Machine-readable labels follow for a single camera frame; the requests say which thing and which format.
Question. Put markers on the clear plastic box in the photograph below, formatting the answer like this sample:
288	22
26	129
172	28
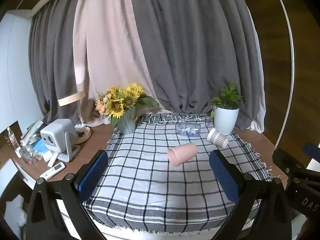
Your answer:
188	130

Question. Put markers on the checked tablecloth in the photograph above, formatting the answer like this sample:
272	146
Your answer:
150	175

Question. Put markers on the clear water bottle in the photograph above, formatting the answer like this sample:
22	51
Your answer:
12	137

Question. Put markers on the pink cup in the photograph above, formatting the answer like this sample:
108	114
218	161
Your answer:
183	153

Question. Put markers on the glass jar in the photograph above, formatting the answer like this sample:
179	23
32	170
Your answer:
28	153

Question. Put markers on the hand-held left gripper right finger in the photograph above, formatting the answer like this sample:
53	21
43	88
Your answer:
223	177

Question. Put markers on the grey curtain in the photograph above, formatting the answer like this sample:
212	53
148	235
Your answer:
190	45
55	62

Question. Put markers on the stack of books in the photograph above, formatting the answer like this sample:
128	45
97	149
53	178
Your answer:
31	130

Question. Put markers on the pink curtain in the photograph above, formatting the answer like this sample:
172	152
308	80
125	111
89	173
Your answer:
107	50

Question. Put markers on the green plant in white pot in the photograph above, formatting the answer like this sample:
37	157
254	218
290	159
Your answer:
226	120

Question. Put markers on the small white remote control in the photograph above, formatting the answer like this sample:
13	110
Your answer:
53	160

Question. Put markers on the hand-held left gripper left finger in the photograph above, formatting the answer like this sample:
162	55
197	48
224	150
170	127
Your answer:
92	177

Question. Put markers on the sunflower bouquet in teal vase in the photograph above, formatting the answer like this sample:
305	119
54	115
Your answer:
126	105

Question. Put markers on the white charger plug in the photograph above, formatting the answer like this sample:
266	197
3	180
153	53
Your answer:
80	128

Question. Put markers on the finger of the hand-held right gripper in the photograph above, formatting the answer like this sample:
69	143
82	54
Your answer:
287	161
313	151

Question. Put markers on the tape roll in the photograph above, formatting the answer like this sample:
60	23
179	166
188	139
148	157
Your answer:
33	137

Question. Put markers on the white cabinet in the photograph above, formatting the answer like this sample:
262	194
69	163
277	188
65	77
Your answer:
13	67

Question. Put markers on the white projector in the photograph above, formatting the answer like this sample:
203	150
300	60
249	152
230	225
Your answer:
58	136

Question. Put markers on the blue packet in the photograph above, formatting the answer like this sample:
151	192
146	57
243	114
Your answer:
41	146

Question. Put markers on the white patterned cup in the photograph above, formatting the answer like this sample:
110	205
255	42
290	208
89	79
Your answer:
218	138

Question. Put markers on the round wooden tray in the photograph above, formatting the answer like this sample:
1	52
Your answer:
84	136

